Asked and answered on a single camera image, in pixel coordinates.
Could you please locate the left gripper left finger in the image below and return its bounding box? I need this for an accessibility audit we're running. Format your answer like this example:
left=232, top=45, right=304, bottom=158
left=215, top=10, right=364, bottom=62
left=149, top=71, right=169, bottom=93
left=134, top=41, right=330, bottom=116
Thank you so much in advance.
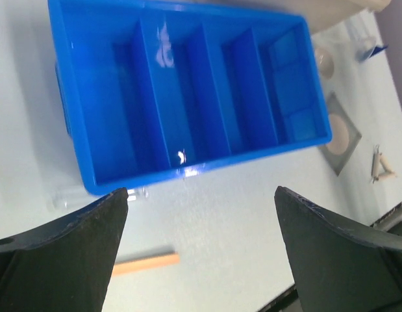
left=0, top=188, right=128, bottom=311

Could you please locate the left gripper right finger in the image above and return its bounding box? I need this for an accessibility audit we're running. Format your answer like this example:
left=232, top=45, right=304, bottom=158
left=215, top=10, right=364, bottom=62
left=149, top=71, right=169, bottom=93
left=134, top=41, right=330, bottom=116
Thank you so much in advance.
left=274, top=187, right=402, bottom=311

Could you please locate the clear glass test tube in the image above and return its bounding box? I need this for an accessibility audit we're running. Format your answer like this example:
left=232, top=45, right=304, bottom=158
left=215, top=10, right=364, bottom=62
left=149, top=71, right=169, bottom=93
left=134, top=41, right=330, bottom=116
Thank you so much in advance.
left=47, top=186, right=148, bottom=212

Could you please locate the white evaporating dish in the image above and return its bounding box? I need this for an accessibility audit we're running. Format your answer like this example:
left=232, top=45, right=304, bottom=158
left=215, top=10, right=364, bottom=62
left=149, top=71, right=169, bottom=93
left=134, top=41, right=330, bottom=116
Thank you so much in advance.
left=314, top=45, right=334, bottom=79

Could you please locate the wooden test tube clamp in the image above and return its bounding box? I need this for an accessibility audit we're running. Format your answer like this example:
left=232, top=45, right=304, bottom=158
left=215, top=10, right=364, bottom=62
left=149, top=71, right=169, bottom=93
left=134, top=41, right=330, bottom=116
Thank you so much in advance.
left=112, top=252, right=180, bottom=276

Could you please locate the clay pipe triangle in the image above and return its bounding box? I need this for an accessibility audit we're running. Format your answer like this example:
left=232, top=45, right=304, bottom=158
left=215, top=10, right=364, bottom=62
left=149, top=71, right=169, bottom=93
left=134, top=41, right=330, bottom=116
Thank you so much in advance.
left=371, top=144, right=397, bottom=184

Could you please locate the blue divided plastic tray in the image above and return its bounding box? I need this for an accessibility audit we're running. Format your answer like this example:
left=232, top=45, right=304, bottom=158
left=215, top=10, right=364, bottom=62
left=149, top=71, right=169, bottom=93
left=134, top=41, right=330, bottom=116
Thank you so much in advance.
left=48, top=1, right=332, bottom=195

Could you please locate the beige plastic storage bin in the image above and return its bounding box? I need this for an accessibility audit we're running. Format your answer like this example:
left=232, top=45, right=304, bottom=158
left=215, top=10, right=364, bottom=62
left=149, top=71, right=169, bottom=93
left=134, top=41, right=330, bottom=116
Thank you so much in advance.
left=284, top=0, right=391, bottom=33

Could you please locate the wire gauze with ceramic centre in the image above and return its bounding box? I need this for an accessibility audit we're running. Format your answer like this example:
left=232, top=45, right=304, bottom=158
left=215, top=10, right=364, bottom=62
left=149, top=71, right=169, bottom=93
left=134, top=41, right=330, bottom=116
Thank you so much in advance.
left=319, top=92, right=362, bottom=176

